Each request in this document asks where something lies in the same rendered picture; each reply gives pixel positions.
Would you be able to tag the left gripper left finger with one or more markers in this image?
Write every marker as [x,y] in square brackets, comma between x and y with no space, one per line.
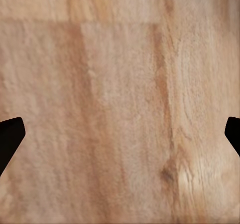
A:
[12,132]

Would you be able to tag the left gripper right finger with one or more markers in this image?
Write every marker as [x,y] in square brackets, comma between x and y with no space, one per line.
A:
[232,132]

